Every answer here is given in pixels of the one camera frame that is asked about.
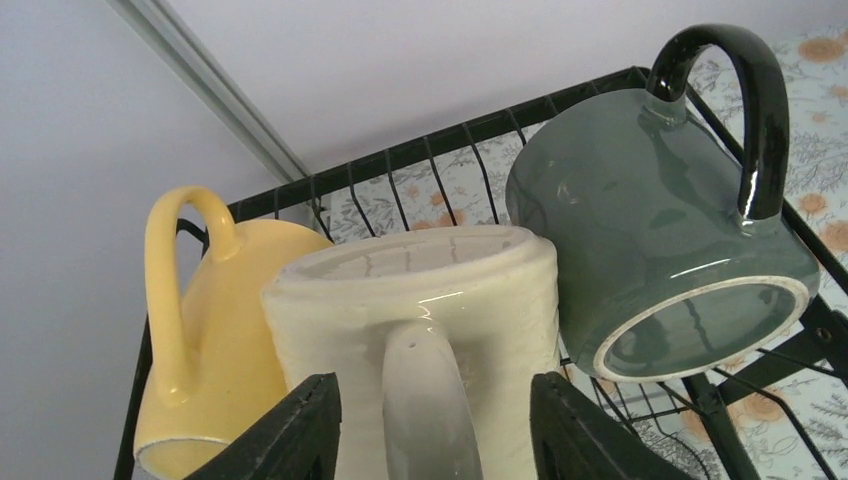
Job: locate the grey-green mug black handle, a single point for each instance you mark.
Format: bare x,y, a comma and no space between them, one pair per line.
673,257

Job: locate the cream white ribbed mug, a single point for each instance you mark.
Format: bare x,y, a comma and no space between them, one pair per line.
434,337

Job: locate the yellow mug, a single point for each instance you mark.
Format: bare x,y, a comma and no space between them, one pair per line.
214,370

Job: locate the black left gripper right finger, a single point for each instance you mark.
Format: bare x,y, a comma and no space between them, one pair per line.
572,438

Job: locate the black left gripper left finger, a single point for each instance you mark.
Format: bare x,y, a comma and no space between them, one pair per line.
297,439

